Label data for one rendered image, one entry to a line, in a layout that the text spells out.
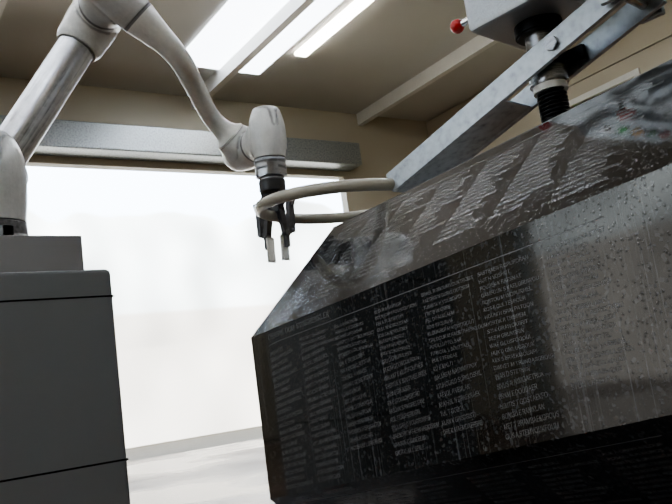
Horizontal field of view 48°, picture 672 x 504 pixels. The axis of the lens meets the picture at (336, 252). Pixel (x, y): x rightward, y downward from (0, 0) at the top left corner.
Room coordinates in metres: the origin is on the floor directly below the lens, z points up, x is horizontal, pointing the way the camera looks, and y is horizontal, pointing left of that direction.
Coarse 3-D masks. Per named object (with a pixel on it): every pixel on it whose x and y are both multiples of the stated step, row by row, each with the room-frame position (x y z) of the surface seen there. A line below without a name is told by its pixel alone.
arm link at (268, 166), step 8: (256, 160) 2.03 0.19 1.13; (264, 160) 2.01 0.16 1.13; (272, 160) 2.01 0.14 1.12; (280, 160) 2.03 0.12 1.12; (256, 168) 2.03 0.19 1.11; (264, 168) 2.02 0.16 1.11; (272, 168) 2.01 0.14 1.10; (280, 168) 2.03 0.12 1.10; (256, 176) 2.04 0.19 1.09; (264, 176) 2.03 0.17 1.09; (272, 176) 2.03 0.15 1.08; (280, 176) 2.04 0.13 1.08
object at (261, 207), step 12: (348, 180) 1.71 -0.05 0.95; (360, 180) 1.71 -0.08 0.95; (372, 180) 1.72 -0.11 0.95; (384, 180) 1.73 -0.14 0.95; (276, 192) 1.78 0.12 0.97; (288, 192) 1.75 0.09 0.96; (300, 192) 1.73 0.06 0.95; (312, 192) 1.72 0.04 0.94; (324, 192) 1.72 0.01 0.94; (336, 192) 1.72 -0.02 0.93; (264, 204) 1.82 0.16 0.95; (276, 204) 1.80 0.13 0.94; (264, 216) 1.97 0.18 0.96; (276, 216) 2.04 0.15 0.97; (300, 216) 2.12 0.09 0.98; (312, 216) 2.14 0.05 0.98; (324, 216) 2.16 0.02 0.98; (336, 216) 2.17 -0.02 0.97; (348, 216) 2.17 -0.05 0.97
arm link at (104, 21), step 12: (84, 0) 1.80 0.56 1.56; (96, 0) 1.77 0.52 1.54; (108, 0) 1.77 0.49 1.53; (120, 0) 1.77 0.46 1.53; (132, 0) 1.78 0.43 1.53; (144, 0) 1.81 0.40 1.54; (84, 12) 1.83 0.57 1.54; (96, 12) 1.81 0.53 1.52; (108, 12) 1.79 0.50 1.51; (120, 12) 1.79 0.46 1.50; (132, 12) 1.79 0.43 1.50; (96, 24) 1.85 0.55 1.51; (108, 24) 1.84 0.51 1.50; (120, 24) 1.82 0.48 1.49
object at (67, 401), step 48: (0, 288) 1.45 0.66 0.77; (48, 288) 1.50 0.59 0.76; (96, 288) 1.56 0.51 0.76; (0, 336) 1.45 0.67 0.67; (48, 336) 1.50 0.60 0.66; (96, 336) 1.55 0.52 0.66; (0, 384) 1.44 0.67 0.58; (48, 384) 1.49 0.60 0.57; (96, 384) 1.55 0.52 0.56; (0, 432) 1.44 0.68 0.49; (48, 432) 1.49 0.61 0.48; (96, 432) 1.54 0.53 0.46; (0, 480) 1.44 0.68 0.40; (48, 480) 1.49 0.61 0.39; (96, 480) 1.54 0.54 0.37
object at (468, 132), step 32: (640, 0) 1.34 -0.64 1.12; (576, 32) 1.36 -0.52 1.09; (608, 32) 1.43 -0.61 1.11; (544, 64) 1.42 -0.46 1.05; (576, 64) 1.49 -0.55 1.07; (480, 96) 1.54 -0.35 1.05; (448, 128) 1.61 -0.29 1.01; (480, 128) 1.59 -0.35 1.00; (416, 160) 1.68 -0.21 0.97; (448, 160) 1.69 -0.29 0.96
